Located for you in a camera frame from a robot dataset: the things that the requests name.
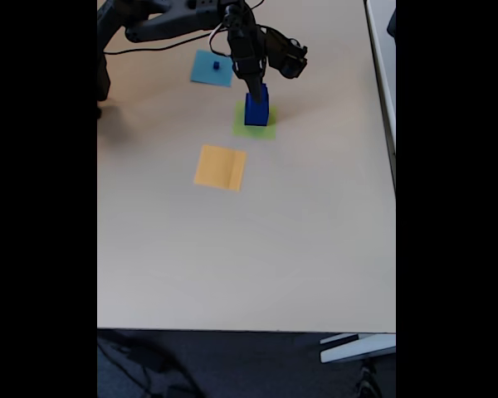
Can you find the medium blue cube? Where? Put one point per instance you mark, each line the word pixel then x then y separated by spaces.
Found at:
pixel 249 97

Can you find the largest blue cube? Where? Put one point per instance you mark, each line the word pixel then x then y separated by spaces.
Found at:
pixel 255 116

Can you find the green paper square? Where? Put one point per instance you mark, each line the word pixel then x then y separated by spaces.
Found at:
pixel 269 132

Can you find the blue paper square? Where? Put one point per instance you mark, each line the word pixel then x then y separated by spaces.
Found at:
pixel 203 74

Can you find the orange paper square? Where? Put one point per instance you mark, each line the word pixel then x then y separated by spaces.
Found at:
pixel 216 168

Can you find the dark blue object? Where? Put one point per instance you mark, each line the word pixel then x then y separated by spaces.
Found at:
pixel 392 22

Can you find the white table foot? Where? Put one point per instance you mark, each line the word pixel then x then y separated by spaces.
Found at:
pixel 357 350

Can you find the black camera box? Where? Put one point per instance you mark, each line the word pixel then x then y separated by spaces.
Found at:
pixel 288 54

